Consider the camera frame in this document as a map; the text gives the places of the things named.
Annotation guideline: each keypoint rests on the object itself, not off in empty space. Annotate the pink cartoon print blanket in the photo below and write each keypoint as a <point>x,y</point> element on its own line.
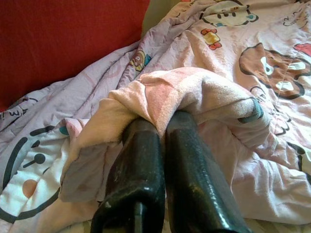
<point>218,72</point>

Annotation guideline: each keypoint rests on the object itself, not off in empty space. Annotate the large red covered cushion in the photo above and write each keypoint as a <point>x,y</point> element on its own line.
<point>60,43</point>

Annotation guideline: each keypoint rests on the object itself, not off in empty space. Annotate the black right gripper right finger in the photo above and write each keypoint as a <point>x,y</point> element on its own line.
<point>194,184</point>

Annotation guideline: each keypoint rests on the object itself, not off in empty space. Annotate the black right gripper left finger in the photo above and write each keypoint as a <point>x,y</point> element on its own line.
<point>138,174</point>

